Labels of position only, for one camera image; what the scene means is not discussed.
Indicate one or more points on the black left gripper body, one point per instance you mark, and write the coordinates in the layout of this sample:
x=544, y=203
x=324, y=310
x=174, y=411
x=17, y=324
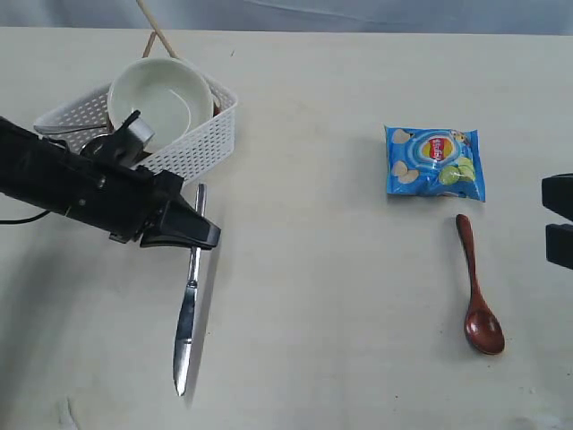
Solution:
x=121, y=201

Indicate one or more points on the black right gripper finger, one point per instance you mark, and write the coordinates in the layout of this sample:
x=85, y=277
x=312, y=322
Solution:
x=559, y=244
x=557, y=194

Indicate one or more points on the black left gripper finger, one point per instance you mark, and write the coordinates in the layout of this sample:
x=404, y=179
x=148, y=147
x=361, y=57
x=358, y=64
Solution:
x=180, y=225

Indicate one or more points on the silver table knife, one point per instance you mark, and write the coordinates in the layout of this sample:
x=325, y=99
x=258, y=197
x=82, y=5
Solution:
x=188, y=334

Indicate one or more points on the blue chips bag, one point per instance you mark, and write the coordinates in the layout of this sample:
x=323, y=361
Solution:
x=433, y=162

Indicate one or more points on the dark red wooden spoon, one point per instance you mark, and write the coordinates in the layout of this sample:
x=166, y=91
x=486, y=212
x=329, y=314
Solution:
x=481, y=326

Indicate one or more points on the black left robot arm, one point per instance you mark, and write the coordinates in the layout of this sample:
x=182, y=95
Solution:
x=31, y=168

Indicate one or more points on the stainless steel cup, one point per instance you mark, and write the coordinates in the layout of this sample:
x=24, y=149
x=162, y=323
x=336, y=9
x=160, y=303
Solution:
x=93, y=147

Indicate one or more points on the white perforated plastic basket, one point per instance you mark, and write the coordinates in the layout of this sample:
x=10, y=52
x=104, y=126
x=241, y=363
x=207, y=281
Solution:
x=189, y=156

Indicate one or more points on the white ceramic bowl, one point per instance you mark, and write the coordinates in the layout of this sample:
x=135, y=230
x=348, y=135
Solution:
x=172, y=97

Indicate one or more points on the light wooden chopstick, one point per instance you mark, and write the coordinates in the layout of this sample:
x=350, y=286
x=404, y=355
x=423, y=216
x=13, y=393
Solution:
x=155, y=27

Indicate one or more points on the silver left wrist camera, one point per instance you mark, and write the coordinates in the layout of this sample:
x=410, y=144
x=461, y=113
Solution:
x=126, y=145

